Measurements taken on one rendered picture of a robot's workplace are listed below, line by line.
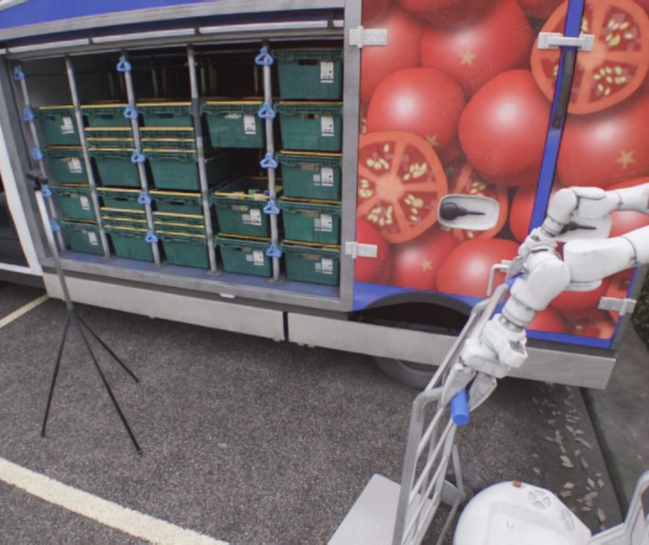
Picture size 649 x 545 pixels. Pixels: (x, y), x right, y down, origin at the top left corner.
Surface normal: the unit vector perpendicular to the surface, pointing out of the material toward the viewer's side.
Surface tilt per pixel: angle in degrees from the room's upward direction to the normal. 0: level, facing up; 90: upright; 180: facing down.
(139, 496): 0
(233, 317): 90
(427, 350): 90
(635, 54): 90
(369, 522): 0
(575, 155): 90
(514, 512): 75
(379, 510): 0
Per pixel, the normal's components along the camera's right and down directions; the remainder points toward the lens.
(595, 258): 0.13, 0.34
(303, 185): -0.27, 0.48
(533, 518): -0.42, 0.11
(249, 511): 0.00, -0.90
